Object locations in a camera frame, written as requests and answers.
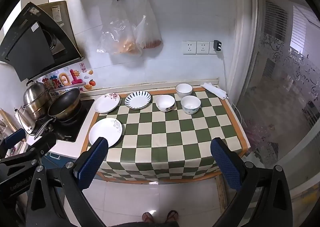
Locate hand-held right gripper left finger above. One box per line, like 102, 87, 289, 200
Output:
25, 137, 109, 227

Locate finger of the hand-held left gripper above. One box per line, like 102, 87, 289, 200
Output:
0, 133, 57, 167
0, 129, 27, 154

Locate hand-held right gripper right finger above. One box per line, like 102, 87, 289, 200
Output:
210, 138, 293, 227

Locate white bowl with black rim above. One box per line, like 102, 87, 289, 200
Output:
175, 83, 193, 98

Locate steel kettle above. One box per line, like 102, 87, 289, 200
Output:
14, 107, 37, 136

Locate blue base cabinet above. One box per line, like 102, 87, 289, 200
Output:
41, 152, 77, 168

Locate black induction cooktop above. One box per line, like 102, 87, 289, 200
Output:
32, 99, 95, 142

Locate large white floral plate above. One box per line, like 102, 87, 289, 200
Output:
89, 118, 123, 148

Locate black frying pan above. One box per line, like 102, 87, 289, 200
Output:
34, 88, 82, 140

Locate steel steamer pot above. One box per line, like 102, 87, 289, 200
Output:
23, 80, 54, 120

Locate green checkered table mat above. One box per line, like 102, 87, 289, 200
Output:
81, 88, 250, 182

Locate small white floral plate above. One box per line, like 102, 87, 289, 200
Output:
94, 93, 121, 114

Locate white bowl with green print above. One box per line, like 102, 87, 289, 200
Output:
181, 95, 201, 115

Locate folded white cloth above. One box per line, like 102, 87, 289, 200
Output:
200, 82, 228, 100

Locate white plate with black stripes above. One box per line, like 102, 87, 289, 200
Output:
125, 90, 152, 110

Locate white bowl with red flowers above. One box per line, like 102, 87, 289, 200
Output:
155, 94, 175, 112

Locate black range hood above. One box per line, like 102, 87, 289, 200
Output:
0, 0, 85, 82

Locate patterned glass door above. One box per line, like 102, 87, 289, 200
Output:
237, 0, 320, 217

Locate clear bag with orange food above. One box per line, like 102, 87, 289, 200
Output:
98, 0, 144, 55

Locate clear bag with red food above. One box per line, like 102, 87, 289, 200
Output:
135, 0, 163, 50

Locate colourful wall stickers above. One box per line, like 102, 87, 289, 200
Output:
41, 63, 97, 95

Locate white wall outlet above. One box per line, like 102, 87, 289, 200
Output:
209, 41, 222, 54
182, 41, 197, 55
196, 41, 210, 55

